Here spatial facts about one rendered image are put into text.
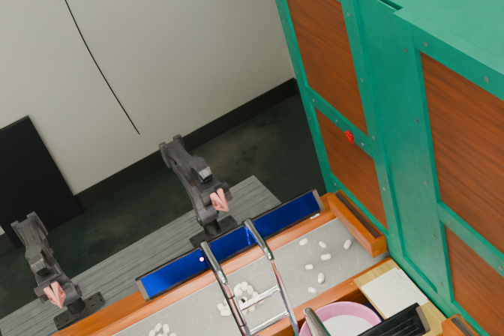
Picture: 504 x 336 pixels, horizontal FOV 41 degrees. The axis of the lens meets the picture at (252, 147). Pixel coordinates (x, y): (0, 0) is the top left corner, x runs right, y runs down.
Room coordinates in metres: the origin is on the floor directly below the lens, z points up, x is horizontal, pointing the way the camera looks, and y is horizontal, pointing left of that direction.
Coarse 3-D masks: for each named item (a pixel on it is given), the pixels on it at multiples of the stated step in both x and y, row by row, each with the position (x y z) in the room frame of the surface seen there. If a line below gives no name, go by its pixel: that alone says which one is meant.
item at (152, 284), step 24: (312, 192) 1.62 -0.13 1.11; (264, 216) 1.59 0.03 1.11; (288, 216) 1.58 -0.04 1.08; (312, 216) 1.59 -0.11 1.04; (216, 240) 1.55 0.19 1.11; (240, 240) 1.55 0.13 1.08; (168, 264) 1.52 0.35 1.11; (192, 264) 1.51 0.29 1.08; (144, 288) 1.48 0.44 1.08; (168, 288) 1.48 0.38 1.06
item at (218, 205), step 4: (228, 192) 1.81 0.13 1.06; (212, 196) 1.77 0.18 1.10; (216, 196) 1.76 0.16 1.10; (228, 196) 1.80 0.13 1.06; (212, 200) 1.78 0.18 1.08; (216, 200) 1.75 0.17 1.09; (220, 200) 1.75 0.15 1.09; (228, 200) 1.80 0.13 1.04; (216, 204) 1.78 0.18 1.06; (220, 204) 1.74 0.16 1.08; (216, 208) 1.77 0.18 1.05; (220, 208) 1.75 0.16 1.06; (224, 208) 1.73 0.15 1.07
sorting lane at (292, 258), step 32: (288, 256) 1.75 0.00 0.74; (320, 256) 1.70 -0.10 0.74; (352, 256) 1.65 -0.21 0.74; (384, 256) 1.61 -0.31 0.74; (256, 288) 1.66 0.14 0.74; (288, 288) 1.61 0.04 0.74; (320, 288) 1.57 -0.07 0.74; (160, 320) 1.66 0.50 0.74; (192, 320) 1.61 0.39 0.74; (224, 320) 1.57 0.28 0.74; (256, 320) 1.52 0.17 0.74
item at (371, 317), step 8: (328, 304) 1.46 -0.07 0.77; (336, 304) 1.46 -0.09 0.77; (344, 304) 1.45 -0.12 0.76; (352, 304) 1.44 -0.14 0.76; (360, 304) 1.42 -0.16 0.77; (320, 312) 1.45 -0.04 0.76; (328, 312) 1.45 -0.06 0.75; (336, 312) 1.45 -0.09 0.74; (344, 312) 1.44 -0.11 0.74; (352, 312) 1.43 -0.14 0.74; (360, 312) 1.41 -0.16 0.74; (368, 312) 1.39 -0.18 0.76; (368, 320) 1.38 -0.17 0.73; (376, 320) 1.35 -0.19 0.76; (304, 328) 1.41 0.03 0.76
